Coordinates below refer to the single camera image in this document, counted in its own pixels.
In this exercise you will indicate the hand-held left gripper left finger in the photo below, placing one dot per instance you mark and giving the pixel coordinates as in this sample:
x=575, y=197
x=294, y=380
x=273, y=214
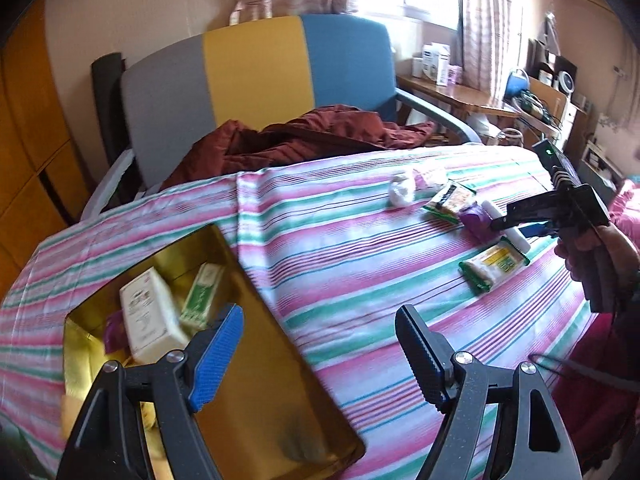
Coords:
x=215, y=360

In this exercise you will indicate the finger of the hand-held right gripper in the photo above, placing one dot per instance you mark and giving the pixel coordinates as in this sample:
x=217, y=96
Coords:
x=535, y=207
x=536, y=230

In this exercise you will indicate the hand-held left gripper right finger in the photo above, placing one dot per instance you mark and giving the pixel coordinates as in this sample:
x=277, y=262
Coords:
x=425, y=360

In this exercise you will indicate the white tube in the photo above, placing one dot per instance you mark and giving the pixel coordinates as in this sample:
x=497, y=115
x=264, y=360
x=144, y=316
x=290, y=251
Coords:
x=515, y=242

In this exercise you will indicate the maroon tin box gold inside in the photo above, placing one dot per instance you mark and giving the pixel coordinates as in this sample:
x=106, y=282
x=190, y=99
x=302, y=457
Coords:
x=260, y=360

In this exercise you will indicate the green packet of white wafers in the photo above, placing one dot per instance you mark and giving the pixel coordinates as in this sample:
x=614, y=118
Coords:
x=492, y=266

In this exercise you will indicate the green white carton box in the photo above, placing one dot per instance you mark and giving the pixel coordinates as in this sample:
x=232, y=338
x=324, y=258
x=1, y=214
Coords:
x=201, y=292

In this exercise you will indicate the white printed carton box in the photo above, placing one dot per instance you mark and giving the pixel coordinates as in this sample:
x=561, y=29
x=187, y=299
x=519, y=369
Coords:
x=150, y=315

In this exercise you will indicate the green cracker packet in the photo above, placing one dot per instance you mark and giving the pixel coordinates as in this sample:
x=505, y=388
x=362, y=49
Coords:
x=447, y=201

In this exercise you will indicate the purple packet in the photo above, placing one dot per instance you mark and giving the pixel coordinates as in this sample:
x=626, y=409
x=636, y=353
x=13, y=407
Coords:
x=114, y=332

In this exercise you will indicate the white tissue wad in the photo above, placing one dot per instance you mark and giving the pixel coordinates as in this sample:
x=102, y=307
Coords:
x=402, y=188

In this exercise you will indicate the person's right hand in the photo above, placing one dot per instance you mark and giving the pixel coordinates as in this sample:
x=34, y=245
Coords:
x=622, y=255

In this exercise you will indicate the wooden shelf unit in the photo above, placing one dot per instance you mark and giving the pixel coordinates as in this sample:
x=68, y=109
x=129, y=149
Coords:
x=550, y=105

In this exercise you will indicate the pink green striped cloth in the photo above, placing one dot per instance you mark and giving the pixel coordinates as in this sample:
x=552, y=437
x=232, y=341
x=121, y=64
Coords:
x=350, y=270

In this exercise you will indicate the blue bag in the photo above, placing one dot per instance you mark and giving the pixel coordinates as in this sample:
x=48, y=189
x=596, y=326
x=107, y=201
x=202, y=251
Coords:
x=515, y=85

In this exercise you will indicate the wooden desk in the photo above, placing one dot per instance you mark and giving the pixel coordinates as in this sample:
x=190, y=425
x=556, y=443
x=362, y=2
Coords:
x=460, y=97

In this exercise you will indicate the small purple box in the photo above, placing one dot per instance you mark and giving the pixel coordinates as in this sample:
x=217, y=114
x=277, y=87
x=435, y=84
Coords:
x=454, y=74

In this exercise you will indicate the tall white carton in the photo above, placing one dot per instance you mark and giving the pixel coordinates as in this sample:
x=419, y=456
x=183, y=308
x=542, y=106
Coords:
x=442, y=62

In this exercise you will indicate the small white carton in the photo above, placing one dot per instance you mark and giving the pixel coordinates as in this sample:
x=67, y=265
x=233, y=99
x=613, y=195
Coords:
x=427, y=60

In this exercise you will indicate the dark red jacket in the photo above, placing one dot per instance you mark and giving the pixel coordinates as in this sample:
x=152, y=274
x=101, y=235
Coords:
x=310, y=135

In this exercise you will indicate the black rolled mat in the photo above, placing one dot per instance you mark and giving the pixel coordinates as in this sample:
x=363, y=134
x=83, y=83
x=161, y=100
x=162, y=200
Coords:
x=107, y=90

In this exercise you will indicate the wooden wardrobe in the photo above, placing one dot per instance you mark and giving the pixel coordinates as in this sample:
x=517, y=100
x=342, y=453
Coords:
x=30, y=135

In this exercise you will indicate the grey yellow blue chair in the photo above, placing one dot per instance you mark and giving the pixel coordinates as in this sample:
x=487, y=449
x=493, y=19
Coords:
x=250, y=70

